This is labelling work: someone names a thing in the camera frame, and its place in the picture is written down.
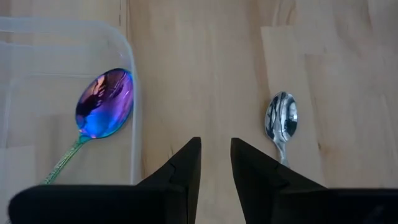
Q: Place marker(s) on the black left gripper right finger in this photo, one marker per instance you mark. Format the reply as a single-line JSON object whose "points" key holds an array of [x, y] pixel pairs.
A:
{"points": [[295, 202]]}

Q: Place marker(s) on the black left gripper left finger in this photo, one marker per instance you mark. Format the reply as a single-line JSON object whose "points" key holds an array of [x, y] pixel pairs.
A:
{"points": [[140, 202]]}

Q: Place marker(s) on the iridescent rainbow metal spoon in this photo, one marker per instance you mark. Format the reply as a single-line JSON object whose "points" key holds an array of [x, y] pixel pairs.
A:
{"points": [[102, 105]]}

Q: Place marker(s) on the clear plastic bin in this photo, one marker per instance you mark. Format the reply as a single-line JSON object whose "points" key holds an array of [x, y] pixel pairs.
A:
{"points": [[46, 56]]}

